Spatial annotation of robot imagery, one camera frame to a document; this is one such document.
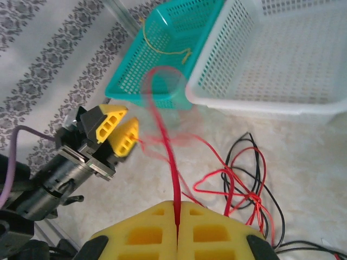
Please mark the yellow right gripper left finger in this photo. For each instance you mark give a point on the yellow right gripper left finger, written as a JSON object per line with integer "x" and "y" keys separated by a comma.
{"x": 119, "y": 243}

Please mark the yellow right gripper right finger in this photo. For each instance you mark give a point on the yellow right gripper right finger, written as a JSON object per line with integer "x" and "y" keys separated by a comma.
{"x": 238, "y": 238}

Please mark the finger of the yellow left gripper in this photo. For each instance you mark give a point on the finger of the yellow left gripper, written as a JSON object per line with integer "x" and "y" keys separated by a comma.
{"x": 112, "y": 116}
{"x": 126, "y": 135}

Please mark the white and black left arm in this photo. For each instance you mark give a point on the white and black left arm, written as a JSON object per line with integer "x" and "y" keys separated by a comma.
{"x": 16, "y": 235}

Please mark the teal plastic mesh basket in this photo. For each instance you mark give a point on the teal plastic mesh basket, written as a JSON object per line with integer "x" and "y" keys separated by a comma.
{"x": 122, "y": 94}

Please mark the white plastic mesh basket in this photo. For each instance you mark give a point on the white plastic mesh basket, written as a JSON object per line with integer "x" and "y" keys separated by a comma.
{"x": 244, "y": 104}

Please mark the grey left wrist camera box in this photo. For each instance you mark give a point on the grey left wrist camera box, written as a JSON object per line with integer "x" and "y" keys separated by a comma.
{"x": 67, "y": 135}

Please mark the aluminium frame rail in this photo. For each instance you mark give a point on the aluminium frame rail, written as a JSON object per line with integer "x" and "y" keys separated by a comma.
{"x": 59, "y": 233}

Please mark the aluminium frame post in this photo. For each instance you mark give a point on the aluminium frame post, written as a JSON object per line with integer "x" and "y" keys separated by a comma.
{"x": 122, "y": 13}

